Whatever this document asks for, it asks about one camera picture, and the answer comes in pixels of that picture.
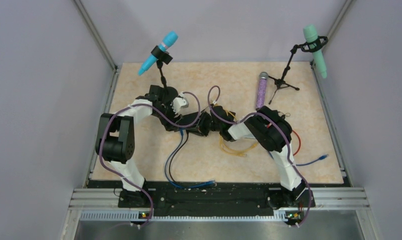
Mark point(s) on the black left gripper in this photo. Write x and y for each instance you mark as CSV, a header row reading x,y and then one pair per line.
x,y
168,126

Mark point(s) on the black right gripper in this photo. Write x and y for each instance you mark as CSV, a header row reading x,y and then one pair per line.
x,y
201,128

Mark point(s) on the black network switch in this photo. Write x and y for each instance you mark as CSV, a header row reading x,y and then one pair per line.
x,y
195,119

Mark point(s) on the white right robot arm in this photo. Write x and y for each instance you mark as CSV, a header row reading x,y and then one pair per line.
x,y
267,126

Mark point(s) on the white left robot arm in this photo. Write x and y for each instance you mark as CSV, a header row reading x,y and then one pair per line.
x,y
115,141

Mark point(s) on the black round-base mic stand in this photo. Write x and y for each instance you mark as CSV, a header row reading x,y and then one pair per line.
x,y
164,79

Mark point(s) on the purple glitter microphone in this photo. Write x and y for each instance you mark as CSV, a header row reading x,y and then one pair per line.
x,y
261,90

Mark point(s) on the cyan microphone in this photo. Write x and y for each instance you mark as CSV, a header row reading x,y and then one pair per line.
x,y
165,44

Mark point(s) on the mint green microphone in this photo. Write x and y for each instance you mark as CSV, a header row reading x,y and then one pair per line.
x,y
315,43

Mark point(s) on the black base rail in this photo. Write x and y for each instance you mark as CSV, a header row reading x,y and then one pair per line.
x,y
223,199

